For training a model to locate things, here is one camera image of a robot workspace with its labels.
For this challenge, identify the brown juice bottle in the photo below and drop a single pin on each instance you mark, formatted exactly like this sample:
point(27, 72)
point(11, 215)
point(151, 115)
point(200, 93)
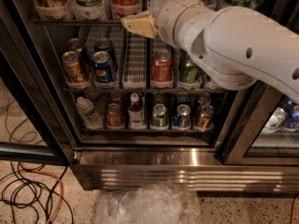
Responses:
point(136, 112)

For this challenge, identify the white can right compartment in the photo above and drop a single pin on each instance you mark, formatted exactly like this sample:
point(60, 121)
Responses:
point(275, 120)

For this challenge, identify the gold can rear left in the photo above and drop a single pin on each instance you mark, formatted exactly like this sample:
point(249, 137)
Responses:
point(77, 45)

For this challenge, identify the blue pepsi can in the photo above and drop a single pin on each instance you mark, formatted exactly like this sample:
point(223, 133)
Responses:
point(105, 44)
point(103, 67)

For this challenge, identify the blue Pepsi can front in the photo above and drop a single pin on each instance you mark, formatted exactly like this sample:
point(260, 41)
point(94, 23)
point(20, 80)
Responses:
point(103, 67)

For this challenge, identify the clear water bottle bottom shelf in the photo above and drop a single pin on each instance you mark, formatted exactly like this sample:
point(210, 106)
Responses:
point(88, 114)

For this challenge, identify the open glass fridge door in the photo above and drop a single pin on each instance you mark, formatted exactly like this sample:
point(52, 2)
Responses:
point(18, 70)

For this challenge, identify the blue can right compartment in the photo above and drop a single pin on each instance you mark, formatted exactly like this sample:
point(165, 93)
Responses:
point(291, 121)

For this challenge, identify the stainless steel fridge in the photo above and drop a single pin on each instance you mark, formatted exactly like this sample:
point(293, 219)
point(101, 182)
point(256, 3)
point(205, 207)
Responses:
point(231, 154)

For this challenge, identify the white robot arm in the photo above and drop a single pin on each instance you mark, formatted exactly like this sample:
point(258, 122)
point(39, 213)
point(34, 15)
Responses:
point(235, 46)

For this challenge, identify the blue Pepsi can rear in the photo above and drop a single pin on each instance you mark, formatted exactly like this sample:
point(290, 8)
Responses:
point(105, 44)

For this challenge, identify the red soda can middle shelf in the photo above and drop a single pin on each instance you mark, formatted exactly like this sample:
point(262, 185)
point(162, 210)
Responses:
point(161, 69)

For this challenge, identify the clear plastic bin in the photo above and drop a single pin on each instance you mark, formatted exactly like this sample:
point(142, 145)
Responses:
point(160, 203)

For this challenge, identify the gold can front left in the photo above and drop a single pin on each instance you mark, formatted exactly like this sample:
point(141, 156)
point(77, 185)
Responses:
point(74, 68)

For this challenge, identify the blue can bottom front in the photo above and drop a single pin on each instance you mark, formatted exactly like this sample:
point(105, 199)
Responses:
point(181, 118)

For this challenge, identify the gold can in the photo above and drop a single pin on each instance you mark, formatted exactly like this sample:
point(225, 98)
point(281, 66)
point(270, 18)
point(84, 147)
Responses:
point(77, 45)
point(74, 68)

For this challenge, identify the green soda can front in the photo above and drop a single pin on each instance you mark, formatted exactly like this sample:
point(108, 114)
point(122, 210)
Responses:
point(188, 71)

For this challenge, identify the orange can bottom front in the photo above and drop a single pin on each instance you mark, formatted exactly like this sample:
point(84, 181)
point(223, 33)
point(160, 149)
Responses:
point(205, 116)

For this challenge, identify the green can bottom front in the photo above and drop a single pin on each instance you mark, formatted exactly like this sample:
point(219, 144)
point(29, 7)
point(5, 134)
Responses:
point(159, 116)

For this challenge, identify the copper can bottom front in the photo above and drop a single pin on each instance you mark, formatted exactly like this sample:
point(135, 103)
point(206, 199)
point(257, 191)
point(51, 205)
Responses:
point(114, 115)

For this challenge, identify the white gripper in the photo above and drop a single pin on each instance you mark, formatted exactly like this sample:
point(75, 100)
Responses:
point(169, 19)

